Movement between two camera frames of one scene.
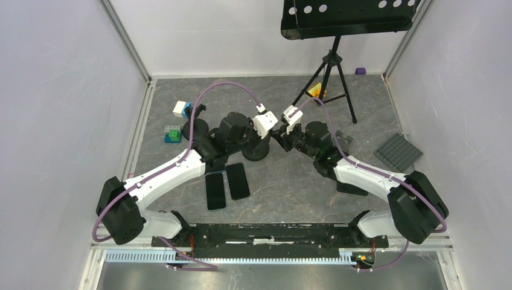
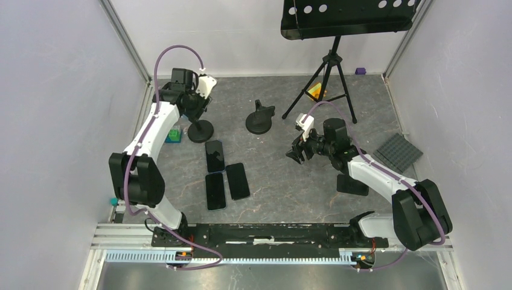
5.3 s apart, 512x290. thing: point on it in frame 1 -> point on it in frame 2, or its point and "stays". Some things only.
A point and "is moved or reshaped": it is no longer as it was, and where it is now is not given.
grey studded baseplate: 398,153 stays
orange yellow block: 316,90 stays
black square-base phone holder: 349,188 stays
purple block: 360,71 stays
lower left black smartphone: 215,191 stays
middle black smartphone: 238,182 stays
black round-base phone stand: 257,150 is moved or reshaped
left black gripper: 249,125 -> 203,104
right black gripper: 284,138 -> 305,146
